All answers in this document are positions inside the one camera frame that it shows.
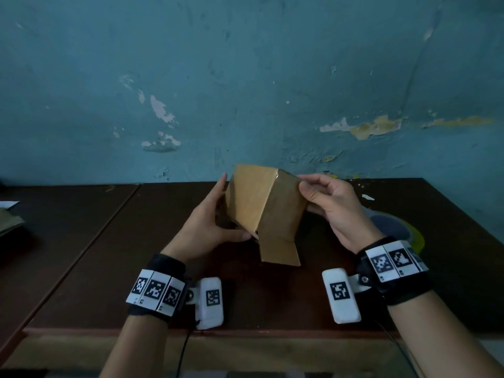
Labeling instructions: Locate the person's right hand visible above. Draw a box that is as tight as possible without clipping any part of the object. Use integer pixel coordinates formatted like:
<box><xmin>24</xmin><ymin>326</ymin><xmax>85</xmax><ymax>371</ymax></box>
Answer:
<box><xmin>298</xmin><ymin>173</ymin><xmax>385</xmax><ymax>255</ymax></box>

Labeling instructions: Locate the person's left hand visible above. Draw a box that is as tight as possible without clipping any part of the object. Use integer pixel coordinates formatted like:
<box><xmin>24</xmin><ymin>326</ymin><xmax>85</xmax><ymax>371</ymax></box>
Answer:
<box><xmin>161</xmin><ymin>173</ymin><xmax>253</xmax><ymax>264</ymax></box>

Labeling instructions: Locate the orange tape dispenser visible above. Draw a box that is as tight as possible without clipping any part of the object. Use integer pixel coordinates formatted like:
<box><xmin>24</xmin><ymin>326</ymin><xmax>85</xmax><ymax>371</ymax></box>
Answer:
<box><xmin>362</xmin><ymin>206</ymin><xmax>414</xmax><ymax>243</ymax></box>

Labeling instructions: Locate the brown cardboard box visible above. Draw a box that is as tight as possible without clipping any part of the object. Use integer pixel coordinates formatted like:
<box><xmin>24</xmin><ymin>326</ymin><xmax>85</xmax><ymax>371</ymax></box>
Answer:
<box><xmin>220</xmin><ymin>164</ymin><xmax>309</xmax><ymax>267</ymax></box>

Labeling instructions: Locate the person's right forearm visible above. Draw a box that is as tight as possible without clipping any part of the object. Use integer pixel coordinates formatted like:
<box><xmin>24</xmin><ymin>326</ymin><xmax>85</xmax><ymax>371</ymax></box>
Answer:
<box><xmin>387</xmin><ymin>290</ymin><xmax>504</xmax><ymax>378</ymax></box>

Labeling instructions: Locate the person's left forearm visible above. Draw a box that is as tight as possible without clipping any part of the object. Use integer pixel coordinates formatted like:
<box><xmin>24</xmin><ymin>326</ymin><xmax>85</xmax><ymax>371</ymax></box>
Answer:
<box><xmin>99</xmin><ymin>313</ymin><xmax>170</xmax><ymax>378</ymax></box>

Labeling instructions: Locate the stack of flat cardboard sheets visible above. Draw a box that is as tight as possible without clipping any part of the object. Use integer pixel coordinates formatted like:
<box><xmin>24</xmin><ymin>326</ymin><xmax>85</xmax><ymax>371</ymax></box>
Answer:
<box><xmin>0</xmin><ymin>208</ymin><xmax>25</xmax><ymax>237</ymax></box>

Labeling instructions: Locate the black left wristband with markers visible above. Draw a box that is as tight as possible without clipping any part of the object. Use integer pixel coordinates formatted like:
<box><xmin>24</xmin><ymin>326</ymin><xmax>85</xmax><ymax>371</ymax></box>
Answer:
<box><xmin>125</xmin><ymin>254</ymin><xmax>190</xmax><ymax>320</ymax></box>

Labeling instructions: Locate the black wristband with markers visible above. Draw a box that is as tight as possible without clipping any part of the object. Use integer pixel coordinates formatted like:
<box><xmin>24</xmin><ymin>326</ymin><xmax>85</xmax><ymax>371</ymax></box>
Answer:
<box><xmin>125</xmin><ymin>254</ymin><xmax>190</xmax><ymax>320</ymax></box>
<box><xmin>356</xmin><ymin>236</ymin><xmax>432</xmax><ymax>306</ymax></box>

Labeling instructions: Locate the black right wristband with markers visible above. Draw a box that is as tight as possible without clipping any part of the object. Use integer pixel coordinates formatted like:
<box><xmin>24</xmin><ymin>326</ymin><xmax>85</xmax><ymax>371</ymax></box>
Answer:
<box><xmin>356</xmin><ymin>236</ymin><xmax>432</xmax><ymax>306</ymax></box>

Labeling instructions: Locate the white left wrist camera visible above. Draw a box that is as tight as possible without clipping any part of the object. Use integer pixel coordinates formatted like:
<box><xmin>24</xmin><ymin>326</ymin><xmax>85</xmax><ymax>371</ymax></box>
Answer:
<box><xmin>185</xmin><ymin>277</ymin><xmax>224</xmax><ymax>331</ymax></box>

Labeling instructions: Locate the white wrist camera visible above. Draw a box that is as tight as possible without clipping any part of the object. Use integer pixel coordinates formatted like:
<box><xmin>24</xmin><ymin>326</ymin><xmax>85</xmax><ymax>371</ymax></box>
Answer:
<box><xmin>185</xmin><ymin>277</ymin><xmax>224</xmax><ymax>331</ymax></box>
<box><xmin>321</xmin><ymin>268</ymin><xmax>373</xmax><ymax>325</ymax></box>

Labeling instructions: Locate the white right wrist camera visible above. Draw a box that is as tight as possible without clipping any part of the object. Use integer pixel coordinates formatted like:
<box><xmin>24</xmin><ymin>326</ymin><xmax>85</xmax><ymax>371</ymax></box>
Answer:
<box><xmin>321</xmin><ymin>268</ymin><xmax>373</xmax><ymax>325</ymax></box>

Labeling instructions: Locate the black left camera cable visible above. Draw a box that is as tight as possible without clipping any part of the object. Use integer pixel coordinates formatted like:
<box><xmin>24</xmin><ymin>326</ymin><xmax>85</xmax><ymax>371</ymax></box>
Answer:
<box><xmin>175</xmin><ymin>320</ymin><xmax>201</xmax><ymax>378</ymax></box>

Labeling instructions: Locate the black camera cable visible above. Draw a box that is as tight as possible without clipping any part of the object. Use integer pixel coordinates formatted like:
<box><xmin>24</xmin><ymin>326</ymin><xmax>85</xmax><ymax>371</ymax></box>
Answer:
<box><xmin>175</xmin><ymin>320</ymin><xmax>201</xmax><ymax>378</ymax></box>
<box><xmin>374</xmin><ymin>318</ymin><xmax>420</xmax><ymax>378</ymax></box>

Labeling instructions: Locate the black right camera cable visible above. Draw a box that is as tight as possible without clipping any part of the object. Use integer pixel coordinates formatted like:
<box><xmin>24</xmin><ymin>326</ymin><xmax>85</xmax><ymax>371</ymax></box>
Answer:
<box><xmin>374</xmin><ymin>318</ymin><xmax>420</xmax><ymax>378</ymax></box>

